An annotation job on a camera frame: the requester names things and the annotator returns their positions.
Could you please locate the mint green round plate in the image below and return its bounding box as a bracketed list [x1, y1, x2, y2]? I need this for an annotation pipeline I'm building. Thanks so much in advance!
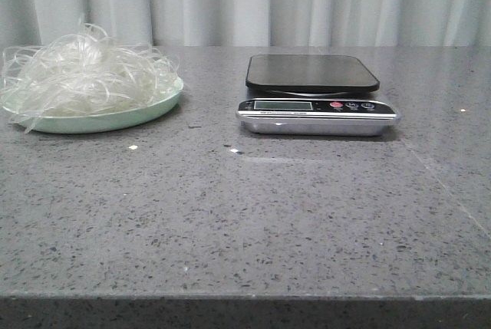
[2, 77, 183, 134]

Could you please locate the white pleated curtain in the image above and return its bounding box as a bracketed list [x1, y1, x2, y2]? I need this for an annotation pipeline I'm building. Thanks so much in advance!
[1, 0, 490, 47]

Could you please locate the black silver kitchen scale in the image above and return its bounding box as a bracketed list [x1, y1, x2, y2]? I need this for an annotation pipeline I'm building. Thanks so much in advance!
[236, 54, 400, 137]

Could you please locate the translucent white vermicelli bundle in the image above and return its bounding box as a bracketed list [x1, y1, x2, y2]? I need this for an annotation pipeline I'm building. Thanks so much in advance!
[1, 24, 179, 119]

